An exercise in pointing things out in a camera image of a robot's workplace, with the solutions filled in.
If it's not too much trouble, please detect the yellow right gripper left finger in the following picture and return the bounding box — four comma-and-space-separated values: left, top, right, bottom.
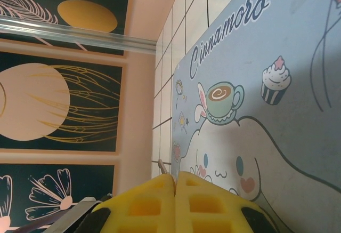
82, 173, 177, 233

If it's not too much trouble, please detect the grey metal bar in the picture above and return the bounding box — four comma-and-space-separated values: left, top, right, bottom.
50, 198, 107, 233

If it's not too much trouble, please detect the pink flower print wall panel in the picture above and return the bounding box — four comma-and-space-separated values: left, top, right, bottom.
0, 163, 115, 233

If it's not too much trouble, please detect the Cinnamoroll cartoon mat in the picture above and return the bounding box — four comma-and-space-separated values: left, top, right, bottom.
170, 0, 341, 233

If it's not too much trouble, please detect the feather and orange oval panel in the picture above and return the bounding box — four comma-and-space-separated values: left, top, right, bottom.
0, 0, 134, 57

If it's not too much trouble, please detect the aluminium frame post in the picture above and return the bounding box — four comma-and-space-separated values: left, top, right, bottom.
0, 14, 158, 55

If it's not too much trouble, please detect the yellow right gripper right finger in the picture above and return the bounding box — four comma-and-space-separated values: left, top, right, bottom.
175, 171, 275, 233

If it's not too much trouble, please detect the pink circle gold leaf panel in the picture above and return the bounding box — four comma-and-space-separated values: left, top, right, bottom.
0, 51, 126, 155

